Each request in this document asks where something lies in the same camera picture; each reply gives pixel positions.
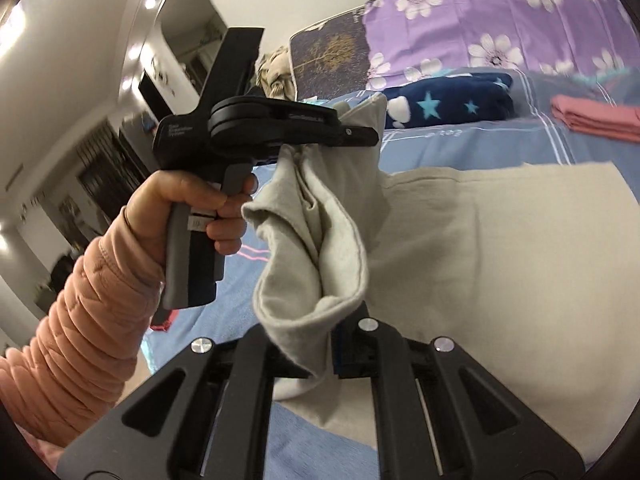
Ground dark pillow gold tree print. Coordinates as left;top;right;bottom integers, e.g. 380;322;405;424
288;22;374;104

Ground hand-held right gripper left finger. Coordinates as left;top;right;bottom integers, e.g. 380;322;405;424
59;324;313;480

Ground person's left hand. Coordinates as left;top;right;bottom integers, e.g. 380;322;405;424
123;169;259;267

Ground teal cloth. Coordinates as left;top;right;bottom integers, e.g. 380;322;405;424
572;72;632;87

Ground black wall television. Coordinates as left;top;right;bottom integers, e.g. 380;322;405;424
137;69;167;122

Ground crumpled beige cloth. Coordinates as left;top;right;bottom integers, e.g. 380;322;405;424
255;45;301;102

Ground small red cloth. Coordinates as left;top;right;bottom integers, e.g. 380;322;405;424
150;305;177;334

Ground pink folded clothes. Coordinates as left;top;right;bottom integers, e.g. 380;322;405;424
550;93;640;143

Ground person's left forearm pink sleeve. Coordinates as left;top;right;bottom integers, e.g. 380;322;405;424
0;205;167;467

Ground purple floral pillow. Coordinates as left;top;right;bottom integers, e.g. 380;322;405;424
362;0;635;92

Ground navy star-print blanket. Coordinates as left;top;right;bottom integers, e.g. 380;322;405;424
382;72;516;129

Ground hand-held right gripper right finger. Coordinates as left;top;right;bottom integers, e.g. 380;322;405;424
330;317;586;480

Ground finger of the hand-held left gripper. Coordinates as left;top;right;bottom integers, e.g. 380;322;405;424
278;123;380;148
278;100;344;125

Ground dark cabinet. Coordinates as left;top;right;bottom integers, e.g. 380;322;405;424
72;119;153;211

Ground beige garment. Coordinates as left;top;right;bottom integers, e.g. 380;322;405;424
241;92;640;466

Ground arched wall mirror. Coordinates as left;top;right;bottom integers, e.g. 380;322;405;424
154;0;227;87

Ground blue striped bed sheet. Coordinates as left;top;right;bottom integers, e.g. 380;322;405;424
140;66;640;480

